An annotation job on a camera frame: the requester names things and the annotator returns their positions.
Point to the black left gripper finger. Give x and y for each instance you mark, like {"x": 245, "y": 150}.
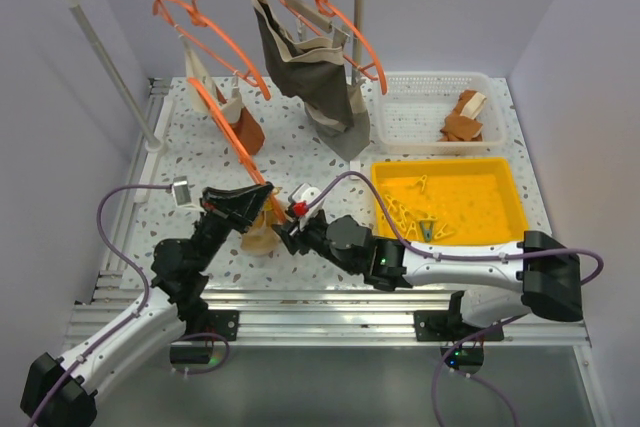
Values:
{"x": 249, "y": 205}
{"x": 213, "y": 198}

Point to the beige hanging underwear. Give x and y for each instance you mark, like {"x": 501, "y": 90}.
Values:
{"x": 195, "y": 68}

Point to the teal clothespin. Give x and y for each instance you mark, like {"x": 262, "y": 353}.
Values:
{"x": 427, "y": 229}

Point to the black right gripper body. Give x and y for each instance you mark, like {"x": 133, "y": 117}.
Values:
{"x": 313, "y": 237}

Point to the grey hanging underwear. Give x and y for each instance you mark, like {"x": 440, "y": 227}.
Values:
{"x": 314, "y": 71}

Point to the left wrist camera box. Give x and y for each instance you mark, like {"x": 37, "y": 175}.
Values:
{"x": 181, "y": 194}

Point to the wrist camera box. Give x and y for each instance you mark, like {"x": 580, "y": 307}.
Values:
{"x": 181, "y": 194}
{"x": 305, "y": 203}

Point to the orange hanger with clothes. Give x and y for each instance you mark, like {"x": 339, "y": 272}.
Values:
{"x": 245, "y": 70}

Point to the white plastic basket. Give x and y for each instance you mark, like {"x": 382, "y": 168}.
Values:
{"x": 410, "y": 115}

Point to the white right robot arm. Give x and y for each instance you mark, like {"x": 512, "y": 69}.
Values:
{"x": 537, "y": 275}

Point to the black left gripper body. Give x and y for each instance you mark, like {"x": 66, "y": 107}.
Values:
{"x": 214, "y": 227}

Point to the orange hanging underwear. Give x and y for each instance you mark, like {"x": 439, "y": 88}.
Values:
{"x": 245, "y": 132}

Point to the yellow plastic tray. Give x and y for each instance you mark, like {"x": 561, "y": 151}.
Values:
{"x": 479, "y": 196}

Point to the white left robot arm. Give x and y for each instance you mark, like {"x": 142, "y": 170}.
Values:
{"x": 65, "y": 390}

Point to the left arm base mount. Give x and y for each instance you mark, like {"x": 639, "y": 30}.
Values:
{"x": 208, "y": 345}

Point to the wooden clip hanger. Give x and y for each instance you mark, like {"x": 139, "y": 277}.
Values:
{"x": 318, "y": 15}

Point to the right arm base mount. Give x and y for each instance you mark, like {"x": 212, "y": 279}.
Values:
{"x": 447, "y": 327}

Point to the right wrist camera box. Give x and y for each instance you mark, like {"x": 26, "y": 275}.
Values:
{"x": 305, "y": 203}

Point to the brown and cream underwear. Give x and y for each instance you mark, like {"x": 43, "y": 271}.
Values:
{"x": 461, "y": 125}

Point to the aluminium rail frame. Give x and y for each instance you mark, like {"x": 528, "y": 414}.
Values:
{"x": 302, "y": 300}

